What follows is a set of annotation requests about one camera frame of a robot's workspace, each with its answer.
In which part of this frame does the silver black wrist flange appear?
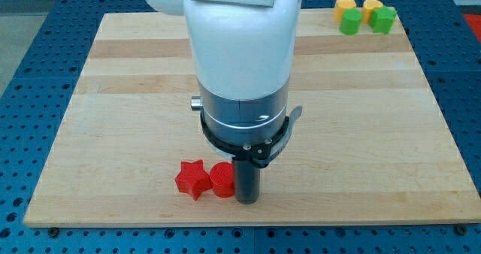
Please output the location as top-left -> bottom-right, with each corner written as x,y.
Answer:
192,83 -> 302,168

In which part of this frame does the red cylinder block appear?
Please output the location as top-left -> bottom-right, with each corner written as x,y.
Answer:
209,162 -> 234,198

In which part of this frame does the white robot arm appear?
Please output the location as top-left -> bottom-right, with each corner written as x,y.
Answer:
145,0 -> 302,204

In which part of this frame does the red star block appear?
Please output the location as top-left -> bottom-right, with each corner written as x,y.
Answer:
174,159 -> 212,201

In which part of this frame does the wooden board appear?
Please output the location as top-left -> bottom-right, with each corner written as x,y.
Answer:
23,9 -> 480,228

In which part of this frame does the yellow pentagon block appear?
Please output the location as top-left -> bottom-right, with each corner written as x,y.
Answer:
334,0 -> 357,22

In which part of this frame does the yellow heart block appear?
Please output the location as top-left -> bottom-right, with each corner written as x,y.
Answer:
362,0 -> 383,23

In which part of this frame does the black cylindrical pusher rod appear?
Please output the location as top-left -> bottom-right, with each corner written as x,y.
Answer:
233,158 -> 260,204

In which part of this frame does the green cylinder block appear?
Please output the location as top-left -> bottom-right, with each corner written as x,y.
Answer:
339,8 -> 362,35

